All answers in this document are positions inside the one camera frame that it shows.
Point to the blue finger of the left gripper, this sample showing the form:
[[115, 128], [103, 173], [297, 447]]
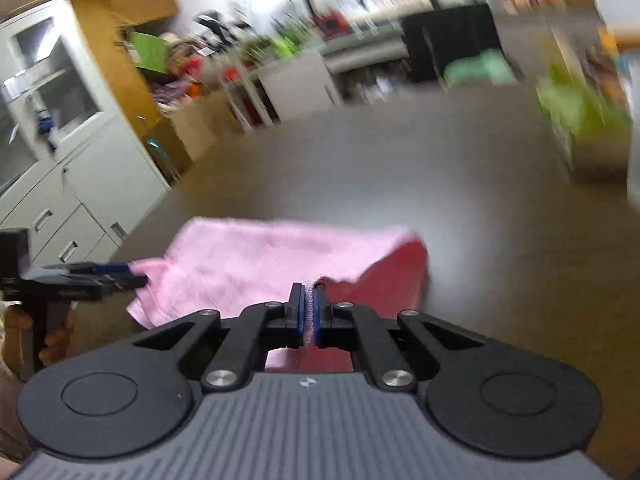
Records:
[[88, 268], [91, 287]]

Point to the person's left hand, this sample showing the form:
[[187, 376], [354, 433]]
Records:
[[18, 344]]

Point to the pink terry towel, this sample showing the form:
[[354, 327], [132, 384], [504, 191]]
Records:
[[229, 264]]

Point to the black office chair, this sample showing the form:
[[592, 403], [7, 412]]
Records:
[[436, 38]]

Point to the golf clubs bundle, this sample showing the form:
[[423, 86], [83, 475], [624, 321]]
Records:
[[233, 75]]

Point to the green cardboard box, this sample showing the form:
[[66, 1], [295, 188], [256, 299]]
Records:
[[148, 52]]

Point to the green tissue box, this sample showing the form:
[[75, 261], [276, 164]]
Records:
[[592, 135]]

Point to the green plush cushion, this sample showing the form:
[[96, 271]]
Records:
[[490, 66]]

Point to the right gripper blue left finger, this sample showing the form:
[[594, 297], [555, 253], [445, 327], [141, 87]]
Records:
[[247, 340]]

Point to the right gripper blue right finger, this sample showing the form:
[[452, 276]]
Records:
[[358, 330]]

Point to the frosted plastic cup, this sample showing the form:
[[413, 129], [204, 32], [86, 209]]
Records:
[[633, 173]]

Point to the grey sideboard cabinet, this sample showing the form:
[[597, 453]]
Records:
[[316, 80]]

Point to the large brown cardboard box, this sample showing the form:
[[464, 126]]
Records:
[[200, 124]]

